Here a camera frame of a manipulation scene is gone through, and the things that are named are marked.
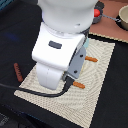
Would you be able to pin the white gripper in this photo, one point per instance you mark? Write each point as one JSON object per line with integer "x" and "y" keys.
{"x": 57, "y": 56}

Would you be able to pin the red tomato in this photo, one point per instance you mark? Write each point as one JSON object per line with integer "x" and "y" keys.
{"x": 96, "y": 13}

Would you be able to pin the light blue milk carton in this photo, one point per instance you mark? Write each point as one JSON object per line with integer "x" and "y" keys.
{"x": 86, "y": 43}

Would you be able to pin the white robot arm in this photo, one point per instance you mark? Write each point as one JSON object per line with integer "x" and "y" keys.
{"x": 67, "y": 17}

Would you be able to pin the brown sausage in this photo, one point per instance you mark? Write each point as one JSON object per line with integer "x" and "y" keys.
{"x": 18, "y": 72}

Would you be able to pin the beige woven placemat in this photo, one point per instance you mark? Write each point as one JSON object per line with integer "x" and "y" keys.
{"x": 76, "y": 107}

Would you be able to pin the tan wooden bowl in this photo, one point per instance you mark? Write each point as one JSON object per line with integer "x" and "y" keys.
{"x": 123, "y": 14}

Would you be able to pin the knife with orange handle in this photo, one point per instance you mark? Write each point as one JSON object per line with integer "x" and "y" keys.
{"x": 91, "y": 59}

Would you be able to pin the fork with orange handle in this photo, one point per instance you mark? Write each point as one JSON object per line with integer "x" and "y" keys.
{"x": 77, "y": 84}

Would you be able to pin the grey saucepan with handle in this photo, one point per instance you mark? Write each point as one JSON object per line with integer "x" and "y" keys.
{"x": 100, "y": 5}

